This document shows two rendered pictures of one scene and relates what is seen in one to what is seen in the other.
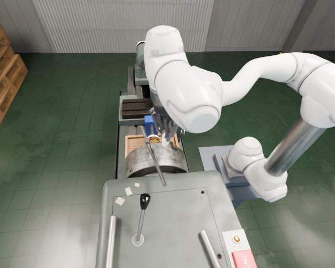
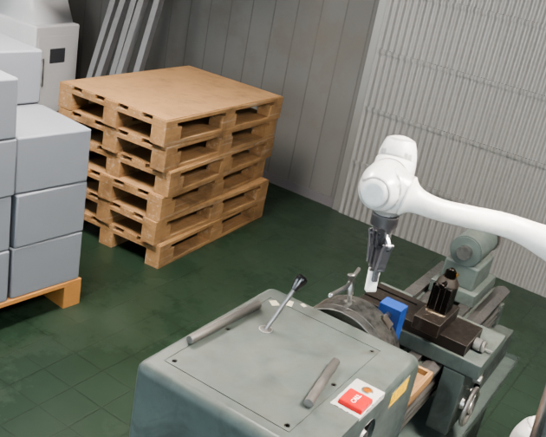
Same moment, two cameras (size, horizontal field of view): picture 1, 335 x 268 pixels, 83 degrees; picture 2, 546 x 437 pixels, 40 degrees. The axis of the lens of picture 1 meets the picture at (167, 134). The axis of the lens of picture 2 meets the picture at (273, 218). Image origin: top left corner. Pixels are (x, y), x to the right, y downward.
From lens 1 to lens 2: 1.55 m
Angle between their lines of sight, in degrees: 41
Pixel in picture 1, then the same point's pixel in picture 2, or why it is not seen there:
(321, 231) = not seen: outside the picture
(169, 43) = (396, 146)
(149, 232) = (280, 333)
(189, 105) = (368, 175)
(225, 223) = (368, 378)
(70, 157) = not seen: hidden behind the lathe
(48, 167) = not seen: hidden behind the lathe
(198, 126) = (369, 196)
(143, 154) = (338, 300)
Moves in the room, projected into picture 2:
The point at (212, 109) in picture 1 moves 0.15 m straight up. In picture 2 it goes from (382, 184) to (398, 123)
